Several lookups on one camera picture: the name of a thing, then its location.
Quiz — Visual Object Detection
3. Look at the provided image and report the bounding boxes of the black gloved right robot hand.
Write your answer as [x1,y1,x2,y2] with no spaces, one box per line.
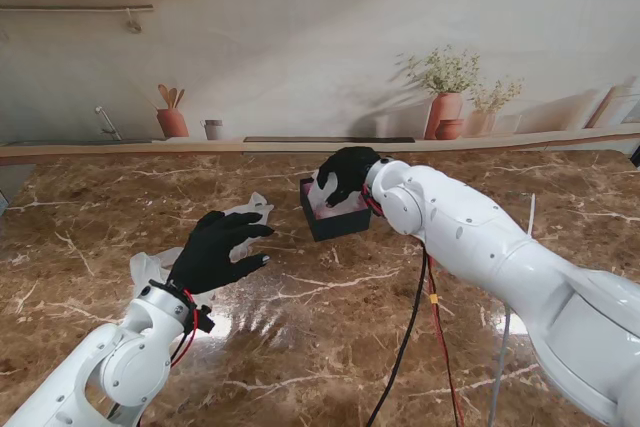
[317,145,384,209]

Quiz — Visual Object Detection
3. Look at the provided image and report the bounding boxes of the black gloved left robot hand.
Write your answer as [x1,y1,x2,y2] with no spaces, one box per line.
[167,210,275,296]

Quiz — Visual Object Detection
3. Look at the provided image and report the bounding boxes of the black box with pink inside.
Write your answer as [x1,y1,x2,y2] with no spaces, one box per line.
[298,176,373,243]

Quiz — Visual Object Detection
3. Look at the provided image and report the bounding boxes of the printed kitchen scene backdrop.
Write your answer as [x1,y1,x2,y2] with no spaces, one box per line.
[0,0,640,166]

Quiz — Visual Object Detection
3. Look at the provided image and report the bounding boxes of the red and black left arm cables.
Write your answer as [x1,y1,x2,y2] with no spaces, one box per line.
[169,289,216,368]

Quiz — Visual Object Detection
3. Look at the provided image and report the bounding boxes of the red and black arm cables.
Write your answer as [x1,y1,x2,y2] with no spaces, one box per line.
[364,186,466,427]
[169,289,216,368]

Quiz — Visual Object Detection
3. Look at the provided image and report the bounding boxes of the red and black right arm cables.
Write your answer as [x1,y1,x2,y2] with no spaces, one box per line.
[364,186,466,427]

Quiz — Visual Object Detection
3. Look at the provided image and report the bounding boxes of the grey right arm cable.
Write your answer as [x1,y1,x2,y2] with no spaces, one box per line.
[489,304,512,427]

